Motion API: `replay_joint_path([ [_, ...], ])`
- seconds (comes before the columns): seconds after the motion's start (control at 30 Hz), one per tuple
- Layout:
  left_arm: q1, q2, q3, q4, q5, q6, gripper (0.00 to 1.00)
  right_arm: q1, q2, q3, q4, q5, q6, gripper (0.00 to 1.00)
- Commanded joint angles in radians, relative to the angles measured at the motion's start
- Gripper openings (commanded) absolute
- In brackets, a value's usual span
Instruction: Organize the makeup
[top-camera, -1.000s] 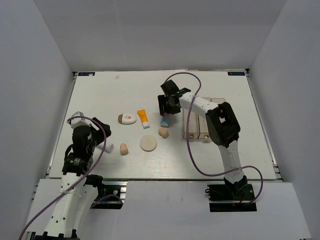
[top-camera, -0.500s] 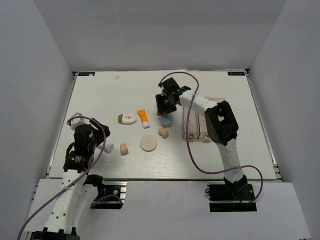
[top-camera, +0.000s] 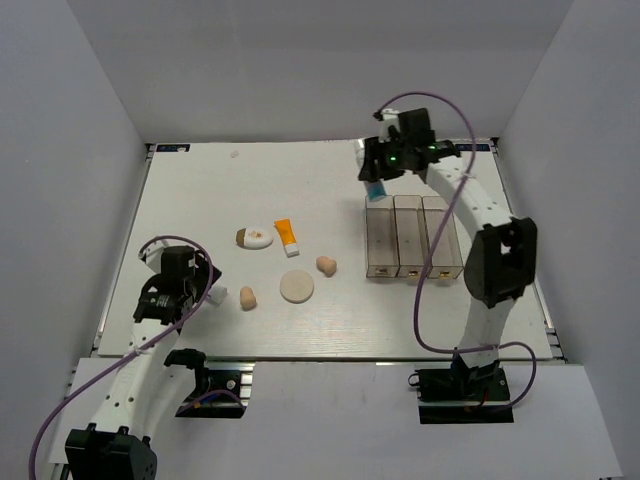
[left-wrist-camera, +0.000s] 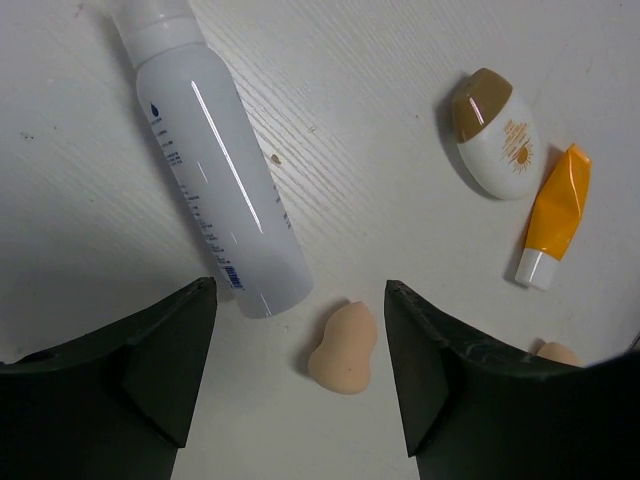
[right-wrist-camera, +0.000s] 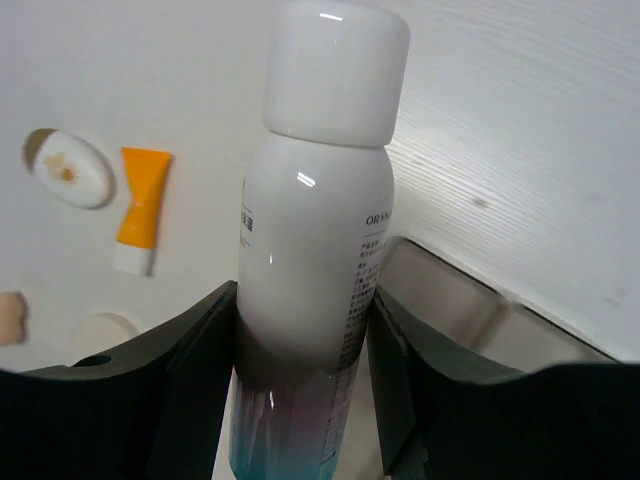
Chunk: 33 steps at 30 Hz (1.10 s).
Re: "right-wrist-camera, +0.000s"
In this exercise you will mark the clear organizer bin left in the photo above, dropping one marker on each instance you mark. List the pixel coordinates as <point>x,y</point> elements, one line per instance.
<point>475,316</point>

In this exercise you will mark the round beige powder puff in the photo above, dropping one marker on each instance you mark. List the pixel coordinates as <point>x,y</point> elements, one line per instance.
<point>99,332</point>

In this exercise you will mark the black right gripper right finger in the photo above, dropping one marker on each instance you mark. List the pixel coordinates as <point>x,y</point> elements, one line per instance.
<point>445,412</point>

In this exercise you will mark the beige makeup sponge left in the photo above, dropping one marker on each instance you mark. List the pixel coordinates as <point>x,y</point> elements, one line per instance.
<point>13,311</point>

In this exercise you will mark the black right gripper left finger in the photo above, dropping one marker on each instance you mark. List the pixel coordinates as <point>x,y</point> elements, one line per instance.
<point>150,408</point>

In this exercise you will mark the pink teal gradient spray bottle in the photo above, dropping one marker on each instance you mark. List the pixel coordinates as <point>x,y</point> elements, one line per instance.
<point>316,206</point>

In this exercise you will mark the white oval compact bottle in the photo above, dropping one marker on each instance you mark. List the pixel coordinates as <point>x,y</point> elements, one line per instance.
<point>69,168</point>

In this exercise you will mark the orange cream tube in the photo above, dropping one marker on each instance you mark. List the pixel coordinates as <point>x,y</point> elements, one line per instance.
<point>146,172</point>

